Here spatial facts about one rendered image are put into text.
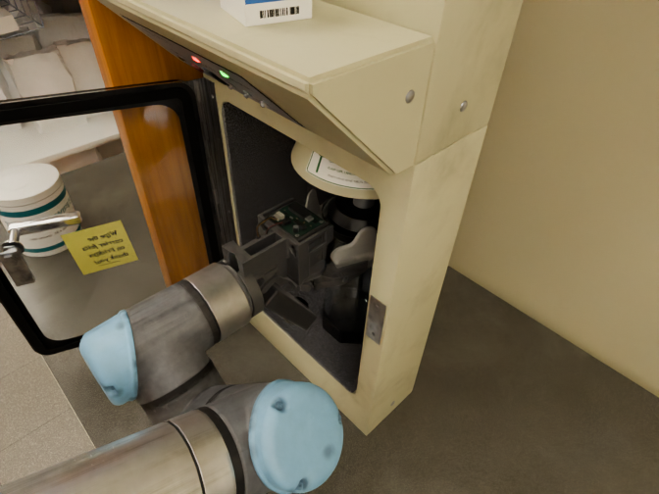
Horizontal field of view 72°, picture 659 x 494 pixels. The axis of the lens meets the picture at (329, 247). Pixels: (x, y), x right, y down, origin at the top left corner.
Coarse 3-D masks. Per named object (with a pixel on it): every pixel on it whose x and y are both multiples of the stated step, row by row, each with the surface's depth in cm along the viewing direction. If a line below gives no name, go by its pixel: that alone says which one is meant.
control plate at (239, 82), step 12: (132, 24) 43; (156, 36) 41; (168, 48) 45; (180, 48) 38; (192, 60) 42; (204, 60) 36; (204, 72) 46; (216, 72) 39; (228, 72) 34; (228, 84) 43; (240, 84) 37; (252, 96) 41; (264, 96) 35; (276, 108) 38
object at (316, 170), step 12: (300, 144) 52; (300, 156) 52; (312, 156) 50; (300, 168) 52; (312, 168) 50; (324, 168) 49; (336, 168) 49; (312, 180) 51; (324, 180) 50; (336, 180) 49; (348, 180) 49; (360, 180) 48; (336, 192) 49; (348, 192) 49; (360, 192) 49; (372, 192) 49
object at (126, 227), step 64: (0, 128) 49; (64, 128) 51; (128, 128) 54; (0, 192) 53; (64, 192) 56; (128, 192) 59; (192, 192) 63; (64, 256) 61; (128, 256) 65; (192, 256) 70; (64, 320) 68
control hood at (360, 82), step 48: (144, 0) 34; (192, 0) 35; (192, 48) 34; (240, 48) 28; (288, 48) 28; (336, 48) 28; (384, 48) 28; (432, 48) 30; (288, 96) 28; (336, 96) 26; (384, 96) 29; (336, 144) 38; (384, 144) 32
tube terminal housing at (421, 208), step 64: (320, 0) 36; (384, 0) 32; (448, 0) 29; (512, 0) 34; (448, 64) 33; (448, 128) 38; (384, 192) 41; (448, 192) 44; (384, 256) 45; (448, 256) 53; (256, 320) 80; (384, 320) 50; (320, 384) 72; (384, 384) 61
